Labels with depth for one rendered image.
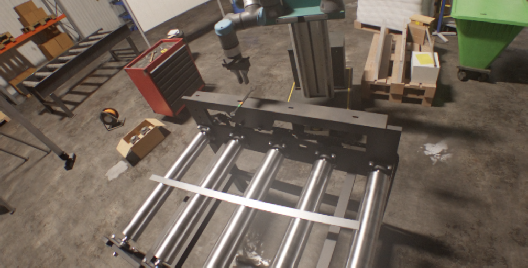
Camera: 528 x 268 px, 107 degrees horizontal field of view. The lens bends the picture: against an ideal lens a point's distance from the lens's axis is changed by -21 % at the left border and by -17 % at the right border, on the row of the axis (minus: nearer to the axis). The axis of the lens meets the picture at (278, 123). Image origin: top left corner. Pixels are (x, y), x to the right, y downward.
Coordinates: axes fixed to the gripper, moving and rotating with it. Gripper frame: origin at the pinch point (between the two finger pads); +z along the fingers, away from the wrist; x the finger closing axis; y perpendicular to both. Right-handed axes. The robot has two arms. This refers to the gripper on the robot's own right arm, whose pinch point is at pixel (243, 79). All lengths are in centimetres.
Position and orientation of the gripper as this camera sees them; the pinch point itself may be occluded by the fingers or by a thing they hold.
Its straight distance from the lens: 137.6
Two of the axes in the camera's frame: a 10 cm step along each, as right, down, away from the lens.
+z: 2.1, 7.0, 6.8
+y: 4.0, -7.0, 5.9
